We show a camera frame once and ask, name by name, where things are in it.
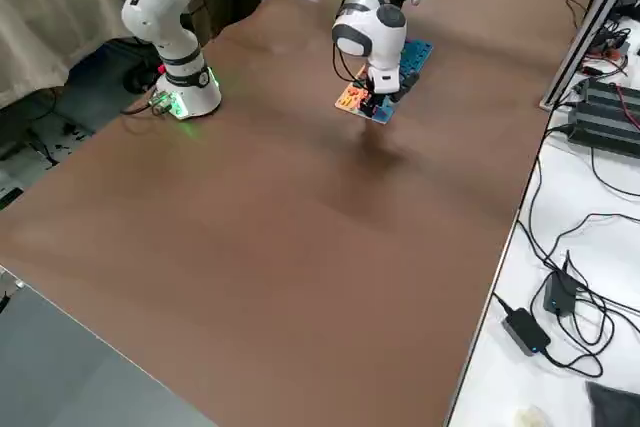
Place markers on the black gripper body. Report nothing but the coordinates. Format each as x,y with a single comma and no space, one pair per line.
389,97

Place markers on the colourful wooden toy board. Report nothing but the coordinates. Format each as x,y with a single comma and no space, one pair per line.
417,54

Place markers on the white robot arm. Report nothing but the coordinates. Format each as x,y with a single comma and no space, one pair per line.
155,2

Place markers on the black power supply unit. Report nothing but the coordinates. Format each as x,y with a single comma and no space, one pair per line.
600,132
607,94

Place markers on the black power adapter box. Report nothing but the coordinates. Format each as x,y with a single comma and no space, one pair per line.
559,294

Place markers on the black bag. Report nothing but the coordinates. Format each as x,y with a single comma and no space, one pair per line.
115,64

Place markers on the flat black power adapter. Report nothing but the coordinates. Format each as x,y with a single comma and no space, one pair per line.
525,331

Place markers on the beige curtain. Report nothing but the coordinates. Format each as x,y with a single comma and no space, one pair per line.
45,12

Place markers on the white round object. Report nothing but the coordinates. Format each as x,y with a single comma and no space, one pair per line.
530,418

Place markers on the grey side table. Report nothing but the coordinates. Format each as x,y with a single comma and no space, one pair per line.
50,377

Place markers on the aluminium frame post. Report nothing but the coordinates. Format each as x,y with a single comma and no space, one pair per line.
585,32

